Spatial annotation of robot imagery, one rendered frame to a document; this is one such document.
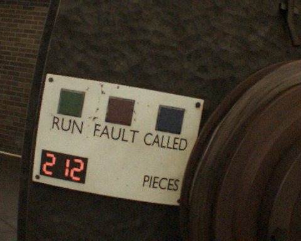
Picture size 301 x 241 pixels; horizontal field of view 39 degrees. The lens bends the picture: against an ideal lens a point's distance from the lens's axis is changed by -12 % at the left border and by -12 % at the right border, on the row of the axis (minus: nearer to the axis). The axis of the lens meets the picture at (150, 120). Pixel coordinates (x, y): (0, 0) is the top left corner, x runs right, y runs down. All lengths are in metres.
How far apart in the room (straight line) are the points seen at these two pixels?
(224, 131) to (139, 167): 0.18
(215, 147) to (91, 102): 0.22
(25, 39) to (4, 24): 0.49
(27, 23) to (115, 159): 6.17
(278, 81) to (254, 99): 0.05
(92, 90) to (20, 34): 6.13
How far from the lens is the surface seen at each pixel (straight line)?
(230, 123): 0.64
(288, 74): 0.67
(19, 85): 6.80
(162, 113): 0.74
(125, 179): 0.75
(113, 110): 0.73
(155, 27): 0.77
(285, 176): 0.59
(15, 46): 6.84
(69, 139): 0.74
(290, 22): 0.83
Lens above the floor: 1.23
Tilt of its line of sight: 3 degrees down
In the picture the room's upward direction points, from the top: 10 degrees clockwise
